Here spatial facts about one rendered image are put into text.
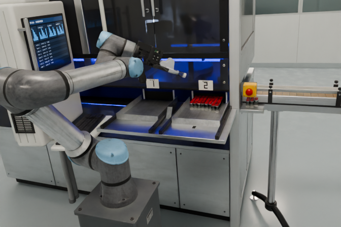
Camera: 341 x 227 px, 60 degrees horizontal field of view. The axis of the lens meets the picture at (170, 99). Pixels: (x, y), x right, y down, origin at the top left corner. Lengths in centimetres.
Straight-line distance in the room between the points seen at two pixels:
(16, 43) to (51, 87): 76
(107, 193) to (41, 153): 154
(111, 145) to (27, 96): 39
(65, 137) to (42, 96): 27
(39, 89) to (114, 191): 50
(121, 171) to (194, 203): 112
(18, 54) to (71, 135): 64
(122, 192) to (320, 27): 556
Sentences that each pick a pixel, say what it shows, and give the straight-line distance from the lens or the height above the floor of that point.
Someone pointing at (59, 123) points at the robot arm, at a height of 114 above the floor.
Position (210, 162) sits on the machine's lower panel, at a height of 50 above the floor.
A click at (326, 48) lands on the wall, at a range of 638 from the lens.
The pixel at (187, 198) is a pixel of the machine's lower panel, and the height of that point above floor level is 19.
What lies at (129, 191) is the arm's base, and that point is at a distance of 119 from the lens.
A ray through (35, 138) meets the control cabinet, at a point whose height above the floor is 86.
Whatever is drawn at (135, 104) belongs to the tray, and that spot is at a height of 88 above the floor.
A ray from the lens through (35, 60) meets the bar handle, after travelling 160.
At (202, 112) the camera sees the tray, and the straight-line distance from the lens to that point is 171.
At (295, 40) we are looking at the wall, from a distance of 631.
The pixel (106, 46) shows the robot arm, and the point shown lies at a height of 136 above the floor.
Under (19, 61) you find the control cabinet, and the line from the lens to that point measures 164.
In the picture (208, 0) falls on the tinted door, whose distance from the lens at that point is 168.
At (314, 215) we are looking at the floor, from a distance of 245.
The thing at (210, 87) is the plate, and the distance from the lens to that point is 175.
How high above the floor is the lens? 153
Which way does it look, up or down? 19 degrees down
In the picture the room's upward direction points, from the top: 4 degrees counter-clockwise
